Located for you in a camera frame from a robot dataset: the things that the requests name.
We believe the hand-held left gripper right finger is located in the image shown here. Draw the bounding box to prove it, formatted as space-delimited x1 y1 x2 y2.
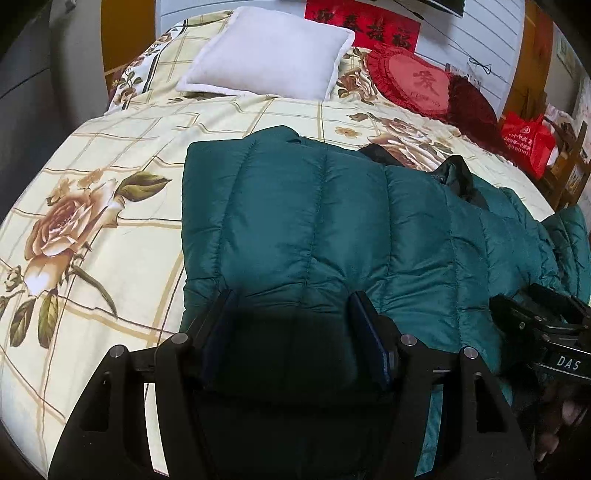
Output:
347 291 539 480

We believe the person's right hand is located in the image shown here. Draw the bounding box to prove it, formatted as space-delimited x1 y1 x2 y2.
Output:
531 383 591 467

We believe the teal quilted down jacket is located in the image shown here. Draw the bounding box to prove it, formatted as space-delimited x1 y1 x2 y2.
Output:
179 126 591 480

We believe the red heart-shaped cushion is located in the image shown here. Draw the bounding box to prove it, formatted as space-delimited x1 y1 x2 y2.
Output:
367 44 455 124

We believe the black wall cable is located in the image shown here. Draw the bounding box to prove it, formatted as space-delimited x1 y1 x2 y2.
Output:
418 14 495 75

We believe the wooden chair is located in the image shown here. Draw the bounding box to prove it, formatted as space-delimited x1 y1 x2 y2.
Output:
538 104 591 208

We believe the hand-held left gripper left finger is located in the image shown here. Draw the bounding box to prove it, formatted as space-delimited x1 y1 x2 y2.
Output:
46 290 241 480

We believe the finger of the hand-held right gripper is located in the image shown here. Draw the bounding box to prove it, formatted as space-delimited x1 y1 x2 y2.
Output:
488 295 546 358

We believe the white square pillow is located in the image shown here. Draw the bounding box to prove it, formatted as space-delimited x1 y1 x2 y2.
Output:
175 6 356 101

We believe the grey cabinet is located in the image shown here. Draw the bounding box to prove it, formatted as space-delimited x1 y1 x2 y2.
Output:
0 0 109 127

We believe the maroon frilled cushion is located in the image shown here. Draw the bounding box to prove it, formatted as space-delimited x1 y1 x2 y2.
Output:
445 74 509 158

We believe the red plastic bag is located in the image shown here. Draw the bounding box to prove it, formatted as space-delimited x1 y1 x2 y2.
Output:
501 111 557 180

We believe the floral checked bed sheet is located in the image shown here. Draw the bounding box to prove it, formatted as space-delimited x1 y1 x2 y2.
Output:
0 9 559 476

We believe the red wall banner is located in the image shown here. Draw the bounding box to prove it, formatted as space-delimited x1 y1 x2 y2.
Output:
305 0 422 54

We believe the black wall television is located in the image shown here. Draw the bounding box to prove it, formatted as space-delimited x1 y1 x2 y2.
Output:
416 0 465 18

